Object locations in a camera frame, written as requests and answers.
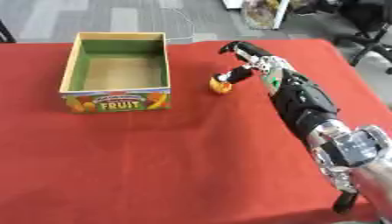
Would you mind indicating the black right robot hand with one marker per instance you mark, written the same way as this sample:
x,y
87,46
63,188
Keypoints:
x,y
301,102

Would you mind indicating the black office chair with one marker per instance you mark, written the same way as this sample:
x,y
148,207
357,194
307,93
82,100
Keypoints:
x,y
368,32

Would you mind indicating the cardboard box with green inside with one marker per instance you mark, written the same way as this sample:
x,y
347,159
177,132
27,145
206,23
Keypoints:
x,y
118,73

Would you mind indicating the black chair leg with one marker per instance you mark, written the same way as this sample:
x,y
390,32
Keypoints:
x,y
5,33

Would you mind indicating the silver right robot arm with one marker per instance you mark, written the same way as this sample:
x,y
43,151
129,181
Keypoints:
x,y
352,154

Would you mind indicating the yellow orange toy fruit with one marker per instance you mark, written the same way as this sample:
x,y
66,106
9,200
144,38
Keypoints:
x,y
220,87

